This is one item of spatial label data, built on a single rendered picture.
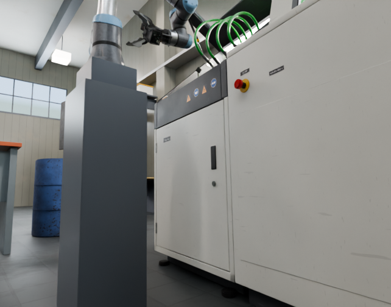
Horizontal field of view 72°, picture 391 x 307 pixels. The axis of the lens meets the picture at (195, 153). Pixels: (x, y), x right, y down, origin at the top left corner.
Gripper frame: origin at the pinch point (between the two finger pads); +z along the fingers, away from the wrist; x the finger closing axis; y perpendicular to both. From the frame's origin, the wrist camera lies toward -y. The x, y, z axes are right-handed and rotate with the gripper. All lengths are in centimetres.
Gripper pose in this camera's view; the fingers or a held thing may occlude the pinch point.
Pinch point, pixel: (128, 27)
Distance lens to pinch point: 139.4
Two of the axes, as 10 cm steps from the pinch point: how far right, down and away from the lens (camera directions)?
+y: 5.9, 5.9, -5.5
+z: -7.3, 1.1, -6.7
